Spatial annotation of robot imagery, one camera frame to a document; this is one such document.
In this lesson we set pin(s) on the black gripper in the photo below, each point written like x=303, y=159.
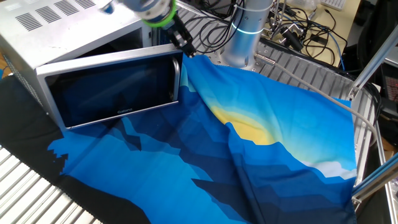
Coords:
x=177, y=32

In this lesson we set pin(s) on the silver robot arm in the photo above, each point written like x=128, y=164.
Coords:
x=248, y=46

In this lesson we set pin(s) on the silver microwave body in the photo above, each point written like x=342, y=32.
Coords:
x=46, y=37

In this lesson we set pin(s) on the silver robot mounting plate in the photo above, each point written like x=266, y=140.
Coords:
x=255, y=62

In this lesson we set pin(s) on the blue mountain print cloth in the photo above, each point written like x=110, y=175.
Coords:
x=186, y=171

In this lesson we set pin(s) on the white keyboard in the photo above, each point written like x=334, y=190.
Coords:
x=334, y=3

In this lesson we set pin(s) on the wooden desk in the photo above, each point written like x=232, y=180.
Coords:
x=342, y=25

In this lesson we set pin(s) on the black office chair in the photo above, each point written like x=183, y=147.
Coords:
x=376, y=28

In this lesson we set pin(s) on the black electronics box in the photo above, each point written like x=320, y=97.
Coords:
x=390, y=90

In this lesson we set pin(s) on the black camera on clamp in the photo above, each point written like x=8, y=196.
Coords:
x=292, y=39

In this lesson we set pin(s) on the aluminium frame strut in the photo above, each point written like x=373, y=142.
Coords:
x=373, y=62

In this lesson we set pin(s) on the blue aluminium rail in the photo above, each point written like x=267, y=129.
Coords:
x=376, y=180

